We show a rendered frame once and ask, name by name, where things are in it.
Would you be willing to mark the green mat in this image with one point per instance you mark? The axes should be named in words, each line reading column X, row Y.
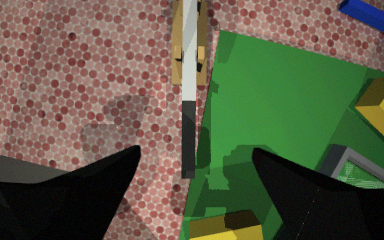
column 291, row 102

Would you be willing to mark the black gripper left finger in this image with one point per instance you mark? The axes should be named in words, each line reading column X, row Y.
column 79, row 205

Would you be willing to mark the yellow rectangular block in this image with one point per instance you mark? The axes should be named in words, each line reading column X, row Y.
column 236, row 226
column 371, row 104

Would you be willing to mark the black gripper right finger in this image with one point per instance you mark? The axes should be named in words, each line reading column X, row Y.
column 314, row 206

